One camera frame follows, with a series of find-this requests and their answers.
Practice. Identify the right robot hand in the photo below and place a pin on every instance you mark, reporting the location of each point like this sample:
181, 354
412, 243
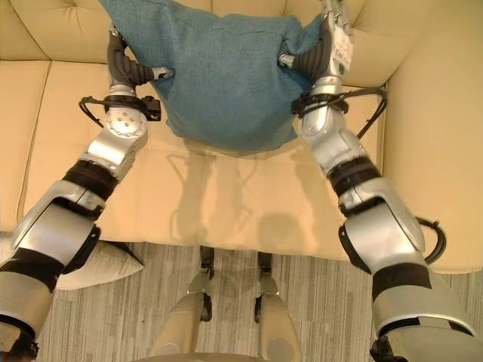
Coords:
325, 56

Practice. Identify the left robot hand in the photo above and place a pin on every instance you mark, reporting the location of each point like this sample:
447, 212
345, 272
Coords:
124, 68

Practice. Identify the teal fabric cushion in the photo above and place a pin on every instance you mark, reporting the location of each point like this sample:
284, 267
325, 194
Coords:
226, 83

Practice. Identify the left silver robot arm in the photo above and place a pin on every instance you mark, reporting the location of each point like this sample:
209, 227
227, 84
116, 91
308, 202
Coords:
75, 211

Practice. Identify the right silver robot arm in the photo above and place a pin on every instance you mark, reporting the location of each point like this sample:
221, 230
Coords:
373, 234

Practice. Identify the cream leather sofa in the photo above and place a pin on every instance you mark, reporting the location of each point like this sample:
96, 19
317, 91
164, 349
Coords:
415, 151

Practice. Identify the white cushion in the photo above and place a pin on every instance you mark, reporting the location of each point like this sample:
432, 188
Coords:
102, 264

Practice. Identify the left silver robot leg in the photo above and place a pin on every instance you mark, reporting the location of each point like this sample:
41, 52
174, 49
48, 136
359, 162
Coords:
185, 316

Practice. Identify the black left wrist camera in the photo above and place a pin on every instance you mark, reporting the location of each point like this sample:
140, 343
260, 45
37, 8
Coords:
151, 108

